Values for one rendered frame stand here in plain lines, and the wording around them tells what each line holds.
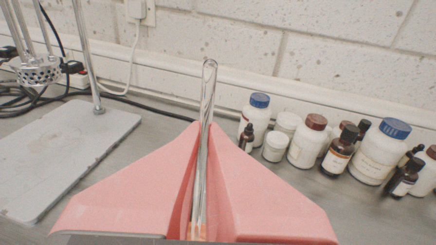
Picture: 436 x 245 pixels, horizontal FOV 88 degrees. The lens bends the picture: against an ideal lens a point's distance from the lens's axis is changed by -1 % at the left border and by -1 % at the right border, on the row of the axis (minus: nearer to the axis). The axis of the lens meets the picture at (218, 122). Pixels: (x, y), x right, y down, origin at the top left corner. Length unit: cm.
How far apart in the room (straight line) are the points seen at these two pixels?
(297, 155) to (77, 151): 43
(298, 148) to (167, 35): 43
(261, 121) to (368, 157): 22
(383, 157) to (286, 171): 18
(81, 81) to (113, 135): 26
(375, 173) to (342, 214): 12
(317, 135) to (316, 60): 20
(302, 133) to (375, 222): 19
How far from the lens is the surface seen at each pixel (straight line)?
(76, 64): 76
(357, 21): 59
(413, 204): 59
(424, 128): 69
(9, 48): 94
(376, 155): 52
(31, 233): 43
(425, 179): 58
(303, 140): 47
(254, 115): 47
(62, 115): 63
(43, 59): 48
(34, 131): 60
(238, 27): 59
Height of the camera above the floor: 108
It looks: 34 degrees down
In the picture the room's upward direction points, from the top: 8 degrees clockwise
